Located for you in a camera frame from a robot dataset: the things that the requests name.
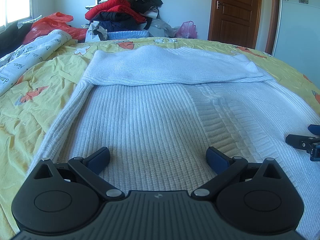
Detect bright window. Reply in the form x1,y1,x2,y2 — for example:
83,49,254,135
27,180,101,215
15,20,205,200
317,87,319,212
1,0,31,28

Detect yellow carrot print bedsheet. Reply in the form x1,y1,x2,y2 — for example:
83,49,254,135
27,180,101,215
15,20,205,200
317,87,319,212
1,38,319,239

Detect brown wooden door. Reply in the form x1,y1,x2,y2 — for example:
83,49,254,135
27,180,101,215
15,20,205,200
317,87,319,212
208,0,262,48

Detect white text print blanket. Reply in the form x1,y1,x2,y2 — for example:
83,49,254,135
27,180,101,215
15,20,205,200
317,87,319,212
1,29,72,95

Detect white knitted sweater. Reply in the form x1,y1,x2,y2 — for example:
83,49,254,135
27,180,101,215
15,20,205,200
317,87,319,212
30,46,319,239

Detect pink plastic bag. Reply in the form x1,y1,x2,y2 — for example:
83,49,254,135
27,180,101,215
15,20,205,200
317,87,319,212
175,21,197,38

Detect light blue storage basket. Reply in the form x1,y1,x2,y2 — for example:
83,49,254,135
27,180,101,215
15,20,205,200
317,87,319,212
107,30,150,40

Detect black clothing near window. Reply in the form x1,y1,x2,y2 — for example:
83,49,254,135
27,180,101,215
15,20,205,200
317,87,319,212
0,21,32,57

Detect dark navy clothes in pile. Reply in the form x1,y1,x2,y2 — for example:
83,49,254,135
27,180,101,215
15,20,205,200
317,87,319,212
91,11,141,32

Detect orange plastic bag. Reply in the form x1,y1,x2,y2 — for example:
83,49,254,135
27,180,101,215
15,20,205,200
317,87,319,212
22,12,87,44

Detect white wardrobe with flower stickers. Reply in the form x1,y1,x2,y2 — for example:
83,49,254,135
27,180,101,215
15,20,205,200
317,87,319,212
273,0,320,87

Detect grey crumpled bag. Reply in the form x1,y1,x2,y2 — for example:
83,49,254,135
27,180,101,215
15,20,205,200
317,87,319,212
148,19,179,38

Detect red garment on pile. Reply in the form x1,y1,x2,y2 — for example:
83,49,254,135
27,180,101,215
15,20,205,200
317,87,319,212
85,0,146,23

